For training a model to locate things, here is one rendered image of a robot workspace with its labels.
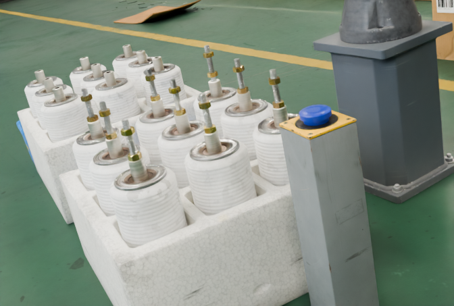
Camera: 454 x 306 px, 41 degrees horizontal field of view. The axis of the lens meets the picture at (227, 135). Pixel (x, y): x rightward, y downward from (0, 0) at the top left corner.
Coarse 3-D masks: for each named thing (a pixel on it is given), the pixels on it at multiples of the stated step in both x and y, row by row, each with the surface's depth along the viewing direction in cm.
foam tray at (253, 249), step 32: (256, 160) 101; (64, 192) 112; (256, 192) 94; (288, 192) 88; (96, 224) 90; (192, 224) 85; (224, 224) 84; (256, 224) 87; (288, 224) 89; (96, 256) 99; (128, 256) 80; (160, 256) 81; (192, 256) 83; (224, 256) 86; (256, 256) 88; (288, 256) 91; (128, 288) 80; (160, 288) 82; (192, 288) 84; (224, 288) 87; (256, 288) 91; (288, 288) 92
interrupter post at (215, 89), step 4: (216, 80) 113; (212, 84) 112; (216, 84) 112; (220, 84) 113; (212, 88) 112; (216, 88) 112; (220, 88) 113; (212, 92) 113; (216, 92) 113; (220, 92) 113; (212, 96) 113; (216, 96) 113; (220, 96) 113
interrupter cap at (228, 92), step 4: (224, 88) 116; (228, 88) 116; (232, 88) 115; (204, 92) 116; (208, 92) 116; (224, 92) 115; (228, 92) 114; (232, 92) 113; (236, 92) 114; (208, 96) 115; (224, 96) 112; (228, 96) 111; (232, 96) 112; (212, 100) 111; (216, 100) 110; (220, 100) 110
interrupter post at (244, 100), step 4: (248, 92) 102; (240, 96) 102; (244, 96) 102; (248, 96) 102; (240, 100) 102; (244, 100) 102; (248, 100) 102; (240, 104) 103; (244, 104) 102; (248, 104) 102; (240, 108) 103; (244, 108) 103; (248, 108) 103; (252, 108) 103
